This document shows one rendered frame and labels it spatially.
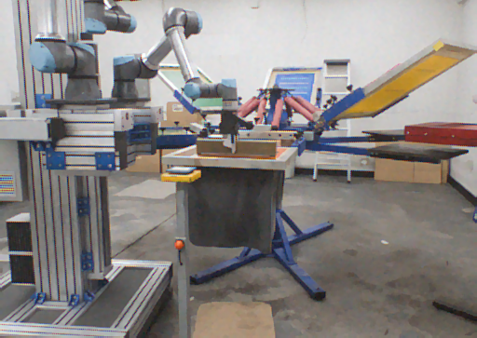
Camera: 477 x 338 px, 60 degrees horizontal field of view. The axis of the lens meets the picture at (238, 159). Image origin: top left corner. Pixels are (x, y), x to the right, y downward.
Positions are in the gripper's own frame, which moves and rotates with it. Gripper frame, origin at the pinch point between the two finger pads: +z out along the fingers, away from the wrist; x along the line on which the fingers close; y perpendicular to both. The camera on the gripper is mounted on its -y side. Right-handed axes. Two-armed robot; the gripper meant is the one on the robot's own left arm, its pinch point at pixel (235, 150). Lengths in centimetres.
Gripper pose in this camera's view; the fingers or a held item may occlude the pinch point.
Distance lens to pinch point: 206.3
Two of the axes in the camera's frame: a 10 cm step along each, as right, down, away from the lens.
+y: -9.7, -0.1, 2.5
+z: 0.3, 9.9, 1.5
